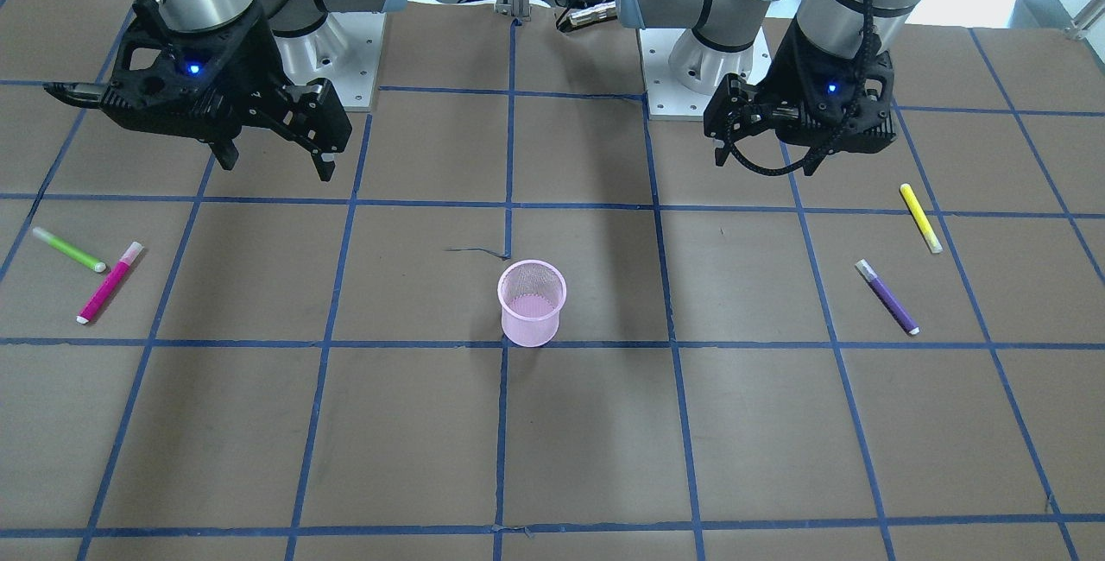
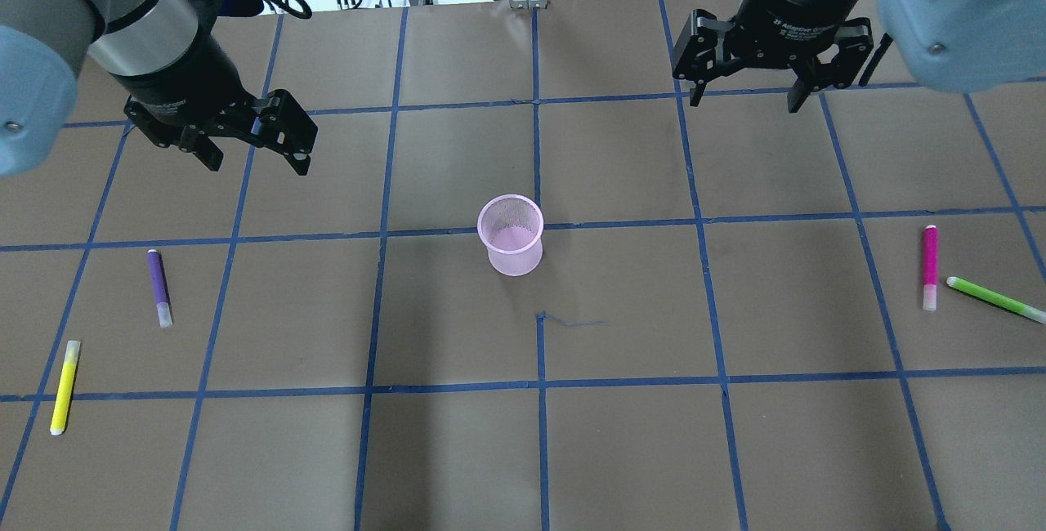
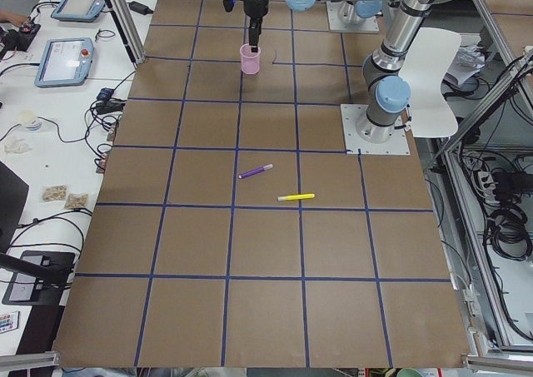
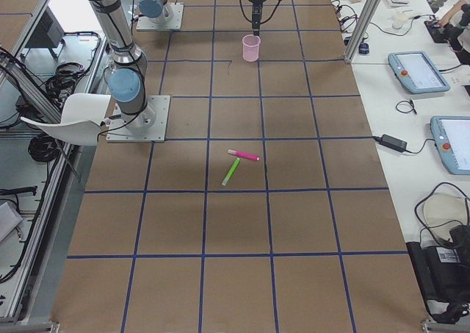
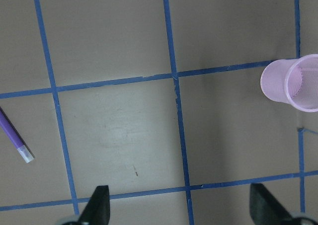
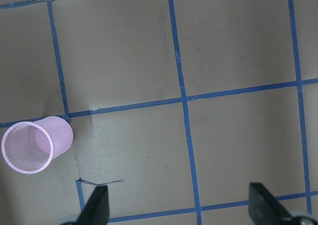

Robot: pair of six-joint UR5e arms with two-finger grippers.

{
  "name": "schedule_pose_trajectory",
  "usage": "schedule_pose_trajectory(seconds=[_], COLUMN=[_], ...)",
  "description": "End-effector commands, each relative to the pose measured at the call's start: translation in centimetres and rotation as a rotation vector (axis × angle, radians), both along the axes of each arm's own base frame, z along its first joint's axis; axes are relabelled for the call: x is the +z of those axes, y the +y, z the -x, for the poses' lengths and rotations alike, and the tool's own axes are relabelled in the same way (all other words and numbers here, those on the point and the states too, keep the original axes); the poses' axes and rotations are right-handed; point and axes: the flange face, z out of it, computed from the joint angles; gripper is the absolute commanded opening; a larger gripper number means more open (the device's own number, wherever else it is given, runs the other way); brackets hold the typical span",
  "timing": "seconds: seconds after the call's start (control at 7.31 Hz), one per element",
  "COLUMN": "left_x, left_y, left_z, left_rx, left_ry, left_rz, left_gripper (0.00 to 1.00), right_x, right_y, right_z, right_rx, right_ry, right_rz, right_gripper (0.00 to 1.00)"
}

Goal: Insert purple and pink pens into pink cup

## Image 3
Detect purple pen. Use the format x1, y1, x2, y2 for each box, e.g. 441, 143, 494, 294
237, 164, 273, 180

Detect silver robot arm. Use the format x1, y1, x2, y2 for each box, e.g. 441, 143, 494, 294
285, 0, 450, 143

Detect pink mesh cup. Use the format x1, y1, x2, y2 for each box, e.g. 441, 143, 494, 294
239, 43, 262, 75

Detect white paper cup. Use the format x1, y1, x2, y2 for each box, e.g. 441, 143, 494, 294
17, 110, 42, 131

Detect person hand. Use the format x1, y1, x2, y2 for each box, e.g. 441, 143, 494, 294
0, 9, 28, 27

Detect black power adapter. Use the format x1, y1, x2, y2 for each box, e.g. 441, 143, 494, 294
128, 1, 153, 15

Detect black blue usb hub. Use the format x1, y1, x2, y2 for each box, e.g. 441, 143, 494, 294
97, 87, 115, 102

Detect far blue teach pendant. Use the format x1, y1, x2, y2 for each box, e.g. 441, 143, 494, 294
52, 0, 106, 22

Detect blue teach pendant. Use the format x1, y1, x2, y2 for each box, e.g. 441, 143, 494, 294
52, 0, 106, 22
34, 37, 94, 88

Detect yellow pen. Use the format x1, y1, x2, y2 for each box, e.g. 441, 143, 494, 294
276, 193, 316, 201

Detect near blue teach pendant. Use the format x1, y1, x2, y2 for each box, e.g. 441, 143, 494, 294
34, 37, 94, 88

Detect white plastic chair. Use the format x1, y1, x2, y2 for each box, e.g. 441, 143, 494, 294
399, 27, 461, 138

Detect brown paper table cover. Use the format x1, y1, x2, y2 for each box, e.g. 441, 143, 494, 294
54, 0, 469, 368

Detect snack bag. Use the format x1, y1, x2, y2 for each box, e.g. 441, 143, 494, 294
64, 193, 90, 210
41, 185, 68, 202

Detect white power strip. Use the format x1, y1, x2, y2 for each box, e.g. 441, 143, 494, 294
475, 164, 496, 201

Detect black monitor stand base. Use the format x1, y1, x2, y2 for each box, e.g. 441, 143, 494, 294
1, 251, 75, 306

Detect colourful remote control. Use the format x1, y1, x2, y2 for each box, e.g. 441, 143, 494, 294
0, 311, 20, 334

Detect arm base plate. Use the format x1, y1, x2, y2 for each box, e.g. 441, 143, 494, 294
341, 104, 410, 156
326, 0, 382, 34

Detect aluminium frame post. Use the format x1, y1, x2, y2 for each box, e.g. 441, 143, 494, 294
104, 0, 146, 65

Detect coiled black cables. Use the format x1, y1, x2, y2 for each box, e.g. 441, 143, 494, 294
486, 204, 533, 262

